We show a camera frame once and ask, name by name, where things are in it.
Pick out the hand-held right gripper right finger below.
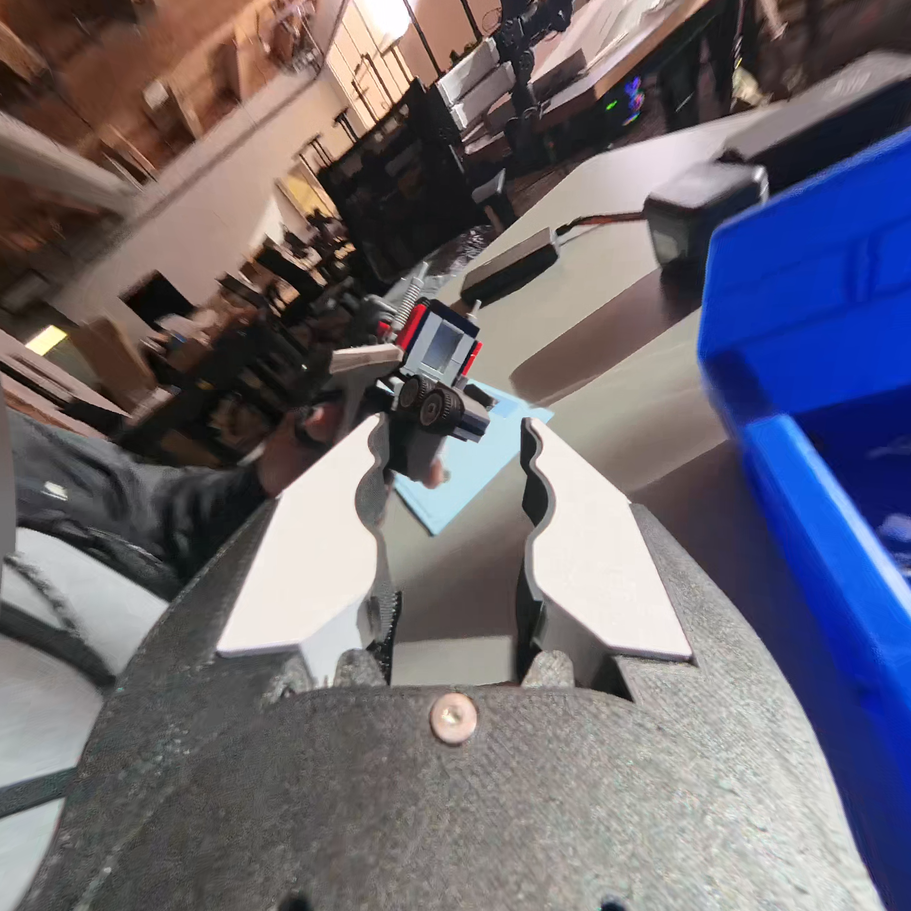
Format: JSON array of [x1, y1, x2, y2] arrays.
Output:
[[516, 416, 695, 686]]

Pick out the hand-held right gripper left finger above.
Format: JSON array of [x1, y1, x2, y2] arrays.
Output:
[[215, 413, 401, 684]]

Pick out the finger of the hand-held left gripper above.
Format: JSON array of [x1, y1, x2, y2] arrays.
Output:
[[329, 345, 404, 438]]

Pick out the toy brick truck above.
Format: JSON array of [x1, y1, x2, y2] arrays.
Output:
[[359, 263, 493, 479]]

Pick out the blue plastic bin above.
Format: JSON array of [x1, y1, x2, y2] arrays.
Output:
[[697, 124, 911, 911]]

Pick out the person's left forearm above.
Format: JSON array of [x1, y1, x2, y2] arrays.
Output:
[[10, 409, 275, 600]]

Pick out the grey desk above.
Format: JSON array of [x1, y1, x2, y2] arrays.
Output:
[[370, 107, 883, 688]]

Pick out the person's left hand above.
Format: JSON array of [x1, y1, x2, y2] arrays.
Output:
[[258, 402, 350, 499]]

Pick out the light blue instruction booklet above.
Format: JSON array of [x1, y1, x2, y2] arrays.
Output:
[[391, 377, 555, 536]]

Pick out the black power bank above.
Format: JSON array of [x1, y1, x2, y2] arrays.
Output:
[[460, 226, 562, 308]]

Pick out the black shelving unit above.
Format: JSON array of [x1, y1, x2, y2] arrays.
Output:
[[316, 78, 499, 286]]

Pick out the white boxes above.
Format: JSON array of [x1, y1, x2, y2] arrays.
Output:
[[434, 39, 517, 130]]

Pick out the window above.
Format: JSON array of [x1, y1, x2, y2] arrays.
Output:
[[324, 0, 414, 129]]

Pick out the computer with coloured lights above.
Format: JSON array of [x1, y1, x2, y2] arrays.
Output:
[[605, 73, 646, 127]]

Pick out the wooden table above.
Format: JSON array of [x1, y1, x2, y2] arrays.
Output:
[[541, 0, 713, 116]]

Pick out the black power adapter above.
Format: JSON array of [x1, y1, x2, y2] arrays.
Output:
[[715, 53, 911, 187]]

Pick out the red-brown cable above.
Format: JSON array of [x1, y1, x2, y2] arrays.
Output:
[[555, 212, 650, 236]]

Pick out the black action camera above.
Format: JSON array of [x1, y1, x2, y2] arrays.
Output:
[[642, 162, 771, 270]]

